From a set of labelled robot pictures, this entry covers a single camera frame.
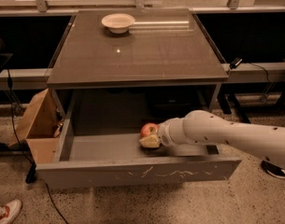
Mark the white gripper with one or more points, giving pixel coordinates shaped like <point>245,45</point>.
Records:
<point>163,134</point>

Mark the red apple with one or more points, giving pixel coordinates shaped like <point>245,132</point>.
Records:
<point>149,129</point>

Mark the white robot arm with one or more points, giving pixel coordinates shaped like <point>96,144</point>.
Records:
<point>199,127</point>

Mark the open grey top drawer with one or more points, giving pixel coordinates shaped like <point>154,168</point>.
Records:
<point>99,146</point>

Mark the grey cabinet with counter top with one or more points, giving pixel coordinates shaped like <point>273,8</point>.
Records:
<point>161,67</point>

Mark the black stand leg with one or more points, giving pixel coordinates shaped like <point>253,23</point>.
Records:
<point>228,102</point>

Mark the brown cardboard box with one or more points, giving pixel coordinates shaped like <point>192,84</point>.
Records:
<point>39,128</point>

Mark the black power adapter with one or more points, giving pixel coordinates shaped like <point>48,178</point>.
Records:
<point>235,63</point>

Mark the white paper bowl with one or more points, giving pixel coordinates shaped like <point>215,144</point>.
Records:
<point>118,23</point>

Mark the black sneaker with white stripes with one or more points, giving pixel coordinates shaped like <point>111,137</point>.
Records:
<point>273,170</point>

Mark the white and red sneaker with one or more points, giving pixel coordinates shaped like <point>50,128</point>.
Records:
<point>9,211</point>

